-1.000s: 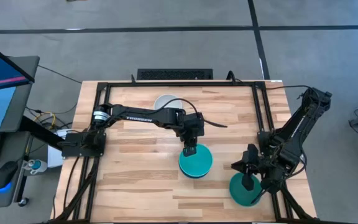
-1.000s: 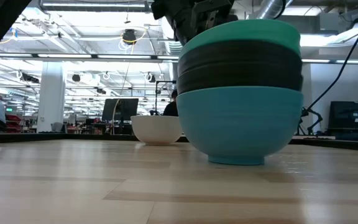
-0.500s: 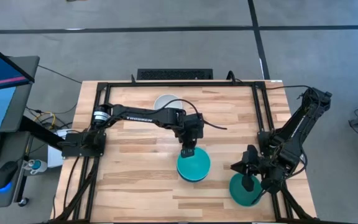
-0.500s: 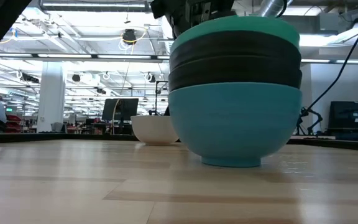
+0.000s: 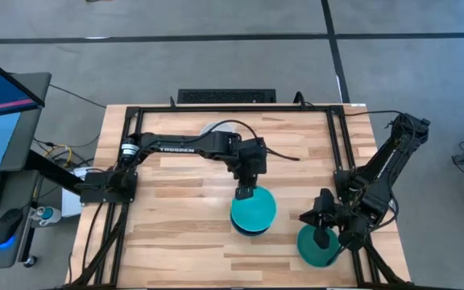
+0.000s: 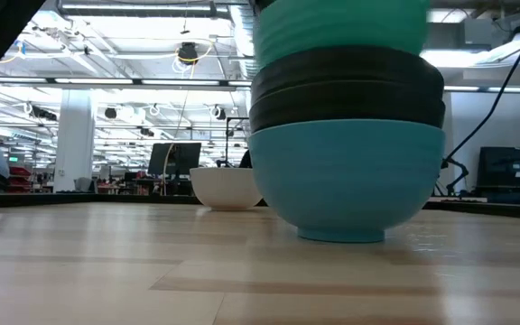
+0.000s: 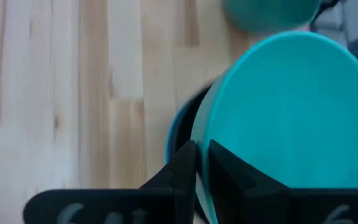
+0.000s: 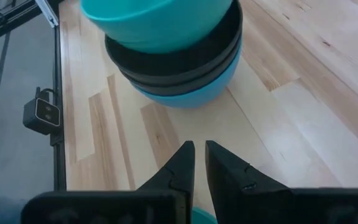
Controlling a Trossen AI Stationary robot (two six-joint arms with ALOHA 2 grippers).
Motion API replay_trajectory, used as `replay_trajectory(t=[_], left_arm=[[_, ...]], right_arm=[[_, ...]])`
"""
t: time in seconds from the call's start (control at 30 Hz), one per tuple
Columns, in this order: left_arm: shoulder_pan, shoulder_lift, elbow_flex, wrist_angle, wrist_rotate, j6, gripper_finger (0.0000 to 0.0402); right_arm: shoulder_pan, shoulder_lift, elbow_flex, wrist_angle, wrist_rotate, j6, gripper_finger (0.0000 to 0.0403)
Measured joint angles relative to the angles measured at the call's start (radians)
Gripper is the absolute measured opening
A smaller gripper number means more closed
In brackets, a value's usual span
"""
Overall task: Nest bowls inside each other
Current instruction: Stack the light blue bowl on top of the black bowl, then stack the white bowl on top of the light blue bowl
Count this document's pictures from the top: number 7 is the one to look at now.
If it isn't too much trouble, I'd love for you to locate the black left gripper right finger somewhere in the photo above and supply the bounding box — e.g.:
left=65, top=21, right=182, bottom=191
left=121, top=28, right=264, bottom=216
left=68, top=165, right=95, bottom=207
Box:
left=208, top=139, right=358, bottom=224

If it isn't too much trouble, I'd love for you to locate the bright turquoise bowl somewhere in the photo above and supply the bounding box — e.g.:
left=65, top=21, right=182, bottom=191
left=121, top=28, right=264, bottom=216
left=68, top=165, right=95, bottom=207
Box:
left=190, top=30, right=358, bottom=224

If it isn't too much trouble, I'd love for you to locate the dark grey bowl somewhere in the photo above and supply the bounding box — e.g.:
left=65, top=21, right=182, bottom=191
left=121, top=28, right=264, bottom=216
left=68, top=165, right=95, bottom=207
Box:
left=172, top=83, right=213, bottom=218

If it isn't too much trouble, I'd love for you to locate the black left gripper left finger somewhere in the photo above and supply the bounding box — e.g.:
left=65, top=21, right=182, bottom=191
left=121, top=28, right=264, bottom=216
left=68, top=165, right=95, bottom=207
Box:
left=22, top=139, right=198, bottom=224

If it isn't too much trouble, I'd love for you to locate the teal green bowl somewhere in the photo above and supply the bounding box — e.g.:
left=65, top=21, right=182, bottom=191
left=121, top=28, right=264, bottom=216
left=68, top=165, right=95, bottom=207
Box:
left=223, top=0, right=322, bottom=33

